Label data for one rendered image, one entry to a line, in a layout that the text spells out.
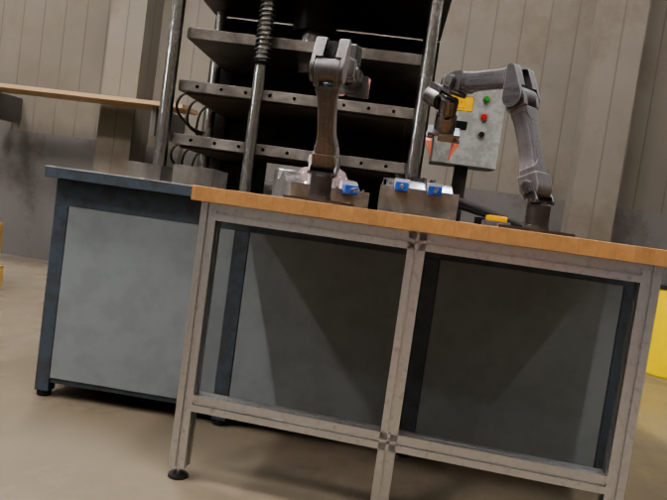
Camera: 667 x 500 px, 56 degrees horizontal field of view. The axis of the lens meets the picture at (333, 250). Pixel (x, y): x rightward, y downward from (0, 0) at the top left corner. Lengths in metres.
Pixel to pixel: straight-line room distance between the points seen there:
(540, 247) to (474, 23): 3.82
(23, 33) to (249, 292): 4.64
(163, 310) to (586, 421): 1.45
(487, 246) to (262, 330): 0.89
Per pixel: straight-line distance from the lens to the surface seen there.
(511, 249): 1.61
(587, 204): 4.87
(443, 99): 2.05
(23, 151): 6.24
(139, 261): 2.25
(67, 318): 2.38
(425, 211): 2.10
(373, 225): 1.58
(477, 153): 3.01
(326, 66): 1.71
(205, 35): 3.18
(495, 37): 5.26
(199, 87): 3.10
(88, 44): 6.07
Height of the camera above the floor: 0.78
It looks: 4 degrees down
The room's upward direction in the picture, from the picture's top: 8 degrees clockwise
